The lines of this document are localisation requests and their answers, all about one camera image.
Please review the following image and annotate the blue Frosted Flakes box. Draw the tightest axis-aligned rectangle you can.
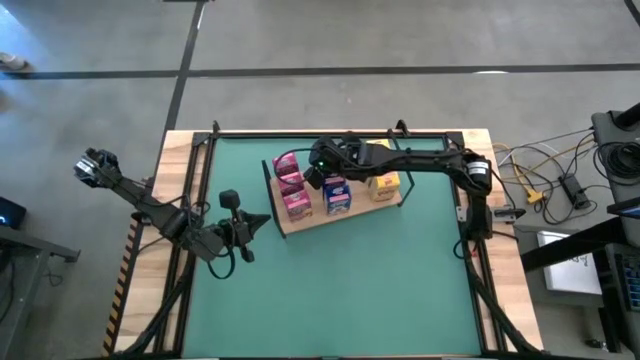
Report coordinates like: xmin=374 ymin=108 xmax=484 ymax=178
xmin=322 ymin=174 xmax=348 ymax=194
xmin=323 ymin=183 xmax=353 ymax=217

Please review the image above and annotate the coiled black cable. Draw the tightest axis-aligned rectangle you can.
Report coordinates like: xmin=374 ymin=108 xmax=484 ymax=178
xmin=593 ymin=141 xmax=640 ymax=181

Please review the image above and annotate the yellow floor cable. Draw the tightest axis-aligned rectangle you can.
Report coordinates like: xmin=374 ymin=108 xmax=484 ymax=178
xmin=492 ymin=142 xmax=596 ymax=205

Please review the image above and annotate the black metal table frame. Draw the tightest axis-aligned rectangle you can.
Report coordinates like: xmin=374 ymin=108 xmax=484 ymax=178
xmin=112 ymin=118 xmax=547 ymax=360

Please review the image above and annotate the keypad with coloured keys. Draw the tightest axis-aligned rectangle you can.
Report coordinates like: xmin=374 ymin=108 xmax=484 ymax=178
xmin=613 ymin=252 xmax=640 ymax=314

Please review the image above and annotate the grey metal table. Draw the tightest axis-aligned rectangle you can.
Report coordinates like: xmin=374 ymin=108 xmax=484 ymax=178
xmin=0 ymin=224 xmax=81 ymax=360

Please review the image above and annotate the black device with blue light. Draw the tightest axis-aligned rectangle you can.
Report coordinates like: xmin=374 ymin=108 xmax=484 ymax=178
xmin=0 ymin=196 xmax=28 ymax=231

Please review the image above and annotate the black beam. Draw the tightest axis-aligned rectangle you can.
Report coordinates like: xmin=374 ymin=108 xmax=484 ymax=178
xmin=519 ymin=217 xmax=640 ymax=274

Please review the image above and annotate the black power brick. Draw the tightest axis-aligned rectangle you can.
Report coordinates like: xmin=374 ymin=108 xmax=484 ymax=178
xmin=558 ymin=172 xmax=591 ymax=210

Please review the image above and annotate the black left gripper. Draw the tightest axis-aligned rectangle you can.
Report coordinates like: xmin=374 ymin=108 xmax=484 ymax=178
xmin=218 ymin=189 xmax=272 ymax=265

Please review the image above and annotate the yellow black striped strip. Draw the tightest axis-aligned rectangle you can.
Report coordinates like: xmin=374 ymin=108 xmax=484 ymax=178
xmin=101 ymin=219 xmax=141 ymax=357

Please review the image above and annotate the white board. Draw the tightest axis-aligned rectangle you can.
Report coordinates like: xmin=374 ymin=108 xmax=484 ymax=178
xmin=537 ymin=230 xmax=604 ymax=296

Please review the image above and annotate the dark tablet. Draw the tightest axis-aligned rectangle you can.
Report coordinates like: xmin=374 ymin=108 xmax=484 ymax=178
xmin=606 ymin=195 xmax=640 ymax=221

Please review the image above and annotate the green table mat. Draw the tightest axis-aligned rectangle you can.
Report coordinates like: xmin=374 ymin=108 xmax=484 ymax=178
xmin=182 ymin=135 xmax=484 ymax=359

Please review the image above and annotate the grey stand base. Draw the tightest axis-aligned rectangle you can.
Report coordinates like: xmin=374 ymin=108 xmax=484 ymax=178
xmin=590 ymin=102 xmax=640 ymax=206

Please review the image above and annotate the wooden shelf with black brackets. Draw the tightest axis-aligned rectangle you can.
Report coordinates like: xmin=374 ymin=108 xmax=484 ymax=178
xmin=260 ymin=127 xmax=417 ymax=240

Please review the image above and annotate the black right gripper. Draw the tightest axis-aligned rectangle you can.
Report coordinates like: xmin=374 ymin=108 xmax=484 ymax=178
xmin=302 ymin=134 xmax=370 ymax=191

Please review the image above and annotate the person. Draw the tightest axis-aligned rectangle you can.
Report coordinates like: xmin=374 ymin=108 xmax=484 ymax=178
xmin=0 ymin=51 xmax=34 ymax=74

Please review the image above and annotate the pink cereal box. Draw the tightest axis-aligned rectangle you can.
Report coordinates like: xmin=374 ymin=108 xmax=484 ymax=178
xmin=276 ymin=171 xmax=306 ymax=197
xmin=282 ymin=189 xmax=314 ymax=223
xmin=271 ymin=152 xmax=301 ymax=177

